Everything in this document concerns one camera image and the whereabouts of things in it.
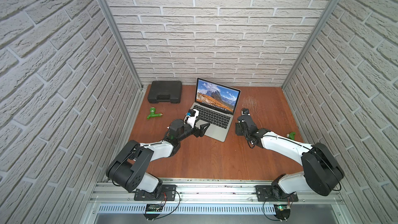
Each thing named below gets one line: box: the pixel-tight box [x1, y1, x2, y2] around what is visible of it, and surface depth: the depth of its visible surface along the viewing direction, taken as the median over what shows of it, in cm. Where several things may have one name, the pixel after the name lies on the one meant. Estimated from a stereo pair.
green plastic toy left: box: [146, 106, 164, 120], surface depth 105 cm
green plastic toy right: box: [286, 131, 296, 140], surface depth 94 cm
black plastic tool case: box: [147, 80, 183, 104], surface depth 115 cm
